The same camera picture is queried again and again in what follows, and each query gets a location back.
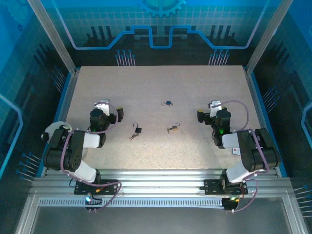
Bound slotted grey cable duct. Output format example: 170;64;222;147
38;197;226;208

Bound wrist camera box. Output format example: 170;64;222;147
94;99;110;117
207;99;222;117

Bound grey white plush dog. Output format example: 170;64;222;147
40;121;74;141

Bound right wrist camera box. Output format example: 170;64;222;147
207;99;222;117

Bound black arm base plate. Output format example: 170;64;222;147
74;179;119;196
203;178;249;195

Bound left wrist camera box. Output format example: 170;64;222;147
94;99;110;117

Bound aluminium corner post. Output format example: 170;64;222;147
26;0;79;75
244;0;294;75

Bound aluminium table side rail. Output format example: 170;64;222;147
40;69;80;177
244;68;285;177

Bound black base electronics board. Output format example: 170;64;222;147
84;192;103;213
222;196;241;213

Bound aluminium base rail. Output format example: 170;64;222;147
31;169;291;196

